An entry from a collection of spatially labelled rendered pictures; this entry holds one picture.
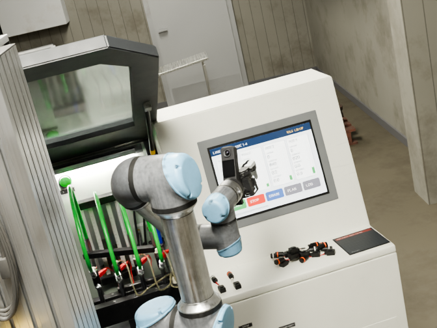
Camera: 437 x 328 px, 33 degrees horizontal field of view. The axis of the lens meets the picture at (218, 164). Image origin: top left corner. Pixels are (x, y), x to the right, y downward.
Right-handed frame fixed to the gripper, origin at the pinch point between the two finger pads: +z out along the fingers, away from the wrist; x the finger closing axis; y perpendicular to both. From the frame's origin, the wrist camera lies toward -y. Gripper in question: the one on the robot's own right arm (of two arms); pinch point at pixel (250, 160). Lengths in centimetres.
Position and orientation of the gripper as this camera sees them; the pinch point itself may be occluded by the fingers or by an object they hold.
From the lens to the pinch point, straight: 236.7
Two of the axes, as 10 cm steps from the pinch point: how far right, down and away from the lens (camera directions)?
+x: 8.8, -2.1, -4.4
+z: 3.5, -3.6, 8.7
